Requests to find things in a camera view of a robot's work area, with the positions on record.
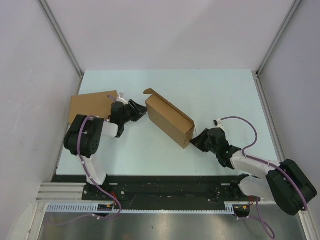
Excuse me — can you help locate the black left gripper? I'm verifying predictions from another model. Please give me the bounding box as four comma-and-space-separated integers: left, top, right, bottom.
120, 99, 150, 125

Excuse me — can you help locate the brown cardboard box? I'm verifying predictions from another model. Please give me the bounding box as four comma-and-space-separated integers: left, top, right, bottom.
143, 88, 195, 149
68, 90, 118, 125

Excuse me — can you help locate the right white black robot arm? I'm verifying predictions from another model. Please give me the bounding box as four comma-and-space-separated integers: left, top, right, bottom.
190, 127, 318, 216

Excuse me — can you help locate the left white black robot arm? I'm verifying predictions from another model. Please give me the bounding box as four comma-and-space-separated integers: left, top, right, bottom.
63, 99, 148, 200

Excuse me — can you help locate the folded brown cardboard box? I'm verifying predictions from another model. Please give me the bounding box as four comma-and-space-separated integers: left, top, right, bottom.
68, 90, 118, 125

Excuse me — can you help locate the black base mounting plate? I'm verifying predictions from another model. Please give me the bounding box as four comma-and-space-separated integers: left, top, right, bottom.
49, 174, 293, 204

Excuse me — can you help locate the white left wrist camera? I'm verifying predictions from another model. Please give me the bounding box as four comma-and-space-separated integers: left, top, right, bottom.
116, 92, 129, 105

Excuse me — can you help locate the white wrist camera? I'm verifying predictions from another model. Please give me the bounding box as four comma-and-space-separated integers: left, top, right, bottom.
213, 118, 225, 130
116, 92, 129, 105

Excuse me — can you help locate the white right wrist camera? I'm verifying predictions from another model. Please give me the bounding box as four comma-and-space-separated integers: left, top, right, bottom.
213, 118, 225, 130

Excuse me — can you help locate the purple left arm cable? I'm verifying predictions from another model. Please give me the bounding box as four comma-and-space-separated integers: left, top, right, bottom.
46, 95, 123, 225

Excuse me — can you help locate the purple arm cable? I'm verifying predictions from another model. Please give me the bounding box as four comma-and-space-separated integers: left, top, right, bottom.
219, 116, 309, 238
46, 95, 123, 225

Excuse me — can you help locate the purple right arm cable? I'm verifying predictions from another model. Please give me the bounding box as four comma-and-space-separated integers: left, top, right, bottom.
219, 116, 309, 238

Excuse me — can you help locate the grey slotted cable duct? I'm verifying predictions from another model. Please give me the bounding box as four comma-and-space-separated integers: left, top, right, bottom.
46, 203, 251, 214

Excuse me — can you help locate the left aluminium corner post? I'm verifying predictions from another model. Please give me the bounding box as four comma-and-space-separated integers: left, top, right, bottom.
37, 0, 84, 80

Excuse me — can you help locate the aluminium corner post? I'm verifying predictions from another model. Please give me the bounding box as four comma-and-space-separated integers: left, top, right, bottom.
37, 0, 84, 80
256, 0, 303, 76

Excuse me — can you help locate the right aluminium corner post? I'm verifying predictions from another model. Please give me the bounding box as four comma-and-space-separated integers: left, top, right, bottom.
256, 0, 303, 76

